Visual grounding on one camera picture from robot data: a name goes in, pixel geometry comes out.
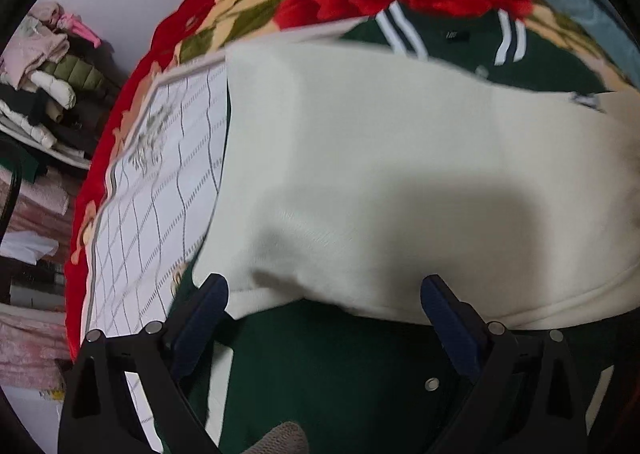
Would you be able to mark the pile of folded clothes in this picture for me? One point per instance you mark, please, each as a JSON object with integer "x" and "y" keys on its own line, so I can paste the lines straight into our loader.
{"x": 47, "y": 83}

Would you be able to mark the green and cream varsity jacket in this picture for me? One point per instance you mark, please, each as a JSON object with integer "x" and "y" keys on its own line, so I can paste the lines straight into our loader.
{"x": 380, "y": 173}

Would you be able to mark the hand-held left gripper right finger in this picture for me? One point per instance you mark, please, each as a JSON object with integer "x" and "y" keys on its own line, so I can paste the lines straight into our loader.
{"x": 447, "y": 324}

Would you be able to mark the black chair frame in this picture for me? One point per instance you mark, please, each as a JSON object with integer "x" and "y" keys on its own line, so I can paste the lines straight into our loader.
{"x": 10, "y": 204}

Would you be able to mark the white quilted grid mat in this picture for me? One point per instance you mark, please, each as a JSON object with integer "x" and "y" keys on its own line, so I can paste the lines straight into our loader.
{"x": 150, "y": 194}

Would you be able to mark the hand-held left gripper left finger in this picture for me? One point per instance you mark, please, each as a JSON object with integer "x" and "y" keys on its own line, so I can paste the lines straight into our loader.
{"x": 202, "y": 319}

